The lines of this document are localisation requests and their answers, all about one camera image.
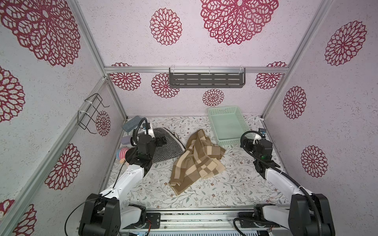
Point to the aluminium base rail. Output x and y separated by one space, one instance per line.
211 221

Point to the brown checked scarf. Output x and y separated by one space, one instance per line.
200 160

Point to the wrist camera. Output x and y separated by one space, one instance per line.
263 132
146 127

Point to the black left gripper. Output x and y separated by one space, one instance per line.
160 142

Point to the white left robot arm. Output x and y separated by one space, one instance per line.
102 214

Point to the black white zigzag scarf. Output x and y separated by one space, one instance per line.
166 146

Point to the mint green plastic basket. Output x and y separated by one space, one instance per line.
228 124

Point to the black wire wall rack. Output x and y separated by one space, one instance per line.
94 119

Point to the floral table mat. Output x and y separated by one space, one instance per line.
239 185

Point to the grey blue eraser block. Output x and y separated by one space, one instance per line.
132 124

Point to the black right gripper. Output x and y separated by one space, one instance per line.
248 143

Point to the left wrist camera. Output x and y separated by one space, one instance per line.
146 127

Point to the pink striped plush doll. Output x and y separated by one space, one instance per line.
121 154

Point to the grey metal wall shelf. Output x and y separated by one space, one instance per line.
209 80

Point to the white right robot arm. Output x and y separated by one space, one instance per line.
309 214

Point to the lilac pencil case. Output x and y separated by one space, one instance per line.
126 140

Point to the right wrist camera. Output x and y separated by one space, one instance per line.
263 132

